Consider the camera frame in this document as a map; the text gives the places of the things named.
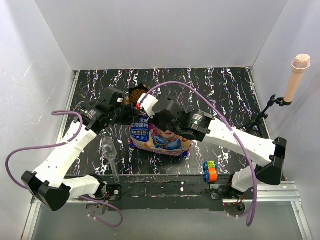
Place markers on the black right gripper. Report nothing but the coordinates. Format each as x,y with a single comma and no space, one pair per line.
154,120

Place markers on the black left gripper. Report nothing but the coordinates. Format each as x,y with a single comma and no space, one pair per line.
132,114

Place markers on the pink pet food bag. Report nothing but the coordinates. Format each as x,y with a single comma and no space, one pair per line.
146,136

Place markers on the clear plastic scoop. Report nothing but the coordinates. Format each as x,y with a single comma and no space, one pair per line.
110,154

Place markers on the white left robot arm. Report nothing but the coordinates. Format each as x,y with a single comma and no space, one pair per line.
47,182

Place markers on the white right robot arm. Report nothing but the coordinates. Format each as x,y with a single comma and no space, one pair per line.
267,155

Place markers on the black right pet bowl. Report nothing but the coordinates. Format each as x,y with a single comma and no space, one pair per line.
134,93

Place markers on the blue orange toy car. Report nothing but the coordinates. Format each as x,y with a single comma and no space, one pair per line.
210,171

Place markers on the black microphone clamp stand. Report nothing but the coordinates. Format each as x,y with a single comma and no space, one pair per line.
254,126

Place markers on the pink microphone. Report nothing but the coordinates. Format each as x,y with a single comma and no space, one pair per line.
299,65

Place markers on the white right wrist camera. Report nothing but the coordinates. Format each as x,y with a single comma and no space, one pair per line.
147,104

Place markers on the aluminium frame rail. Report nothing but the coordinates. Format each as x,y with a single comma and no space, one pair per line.
183,216

